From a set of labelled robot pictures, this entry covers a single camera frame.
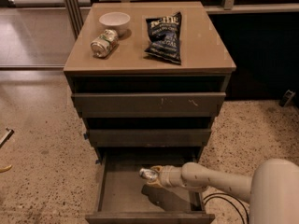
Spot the top grey drawer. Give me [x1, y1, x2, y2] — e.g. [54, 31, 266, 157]
[72, 92, 225, 118]

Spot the white ceramic bowl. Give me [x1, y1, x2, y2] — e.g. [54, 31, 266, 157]
[99, 12, 131, 36]

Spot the small dark floor bracket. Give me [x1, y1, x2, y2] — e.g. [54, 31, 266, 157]
[278, 90, 296, 107]

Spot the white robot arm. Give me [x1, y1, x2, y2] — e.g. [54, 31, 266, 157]
[139, 159, 299, 224]

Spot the black floor cable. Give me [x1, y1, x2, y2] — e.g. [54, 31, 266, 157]
[203, 192, 250, 224]

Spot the grey drawer cabinet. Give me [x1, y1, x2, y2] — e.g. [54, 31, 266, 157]
[63, 1, 237, 161]

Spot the yellow curved object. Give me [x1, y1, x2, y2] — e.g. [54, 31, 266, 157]
[0, 164, 12, 173]

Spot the silver blue redbull can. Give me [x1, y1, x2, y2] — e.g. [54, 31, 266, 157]
[139, 168, 158, 182]

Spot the open bottom grey drawer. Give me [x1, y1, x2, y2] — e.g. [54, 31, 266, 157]
[86, 147, 215, 224]

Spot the dark blue chip bag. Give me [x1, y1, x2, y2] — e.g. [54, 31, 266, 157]
[145, 12, 182, 64]

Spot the middle grey drawer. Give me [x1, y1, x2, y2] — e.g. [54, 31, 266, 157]
[88, 129, 211, 147]

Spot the green white soda can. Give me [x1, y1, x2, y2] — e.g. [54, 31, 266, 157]
[91, 29, 119, 58]

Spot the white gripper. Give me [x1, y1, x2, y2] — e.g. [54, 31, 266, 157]
[147, 165, 183, 189]

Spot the grey metal bar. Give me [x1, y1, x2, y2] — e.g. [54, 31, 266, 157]
[0, 128, 14, 148]

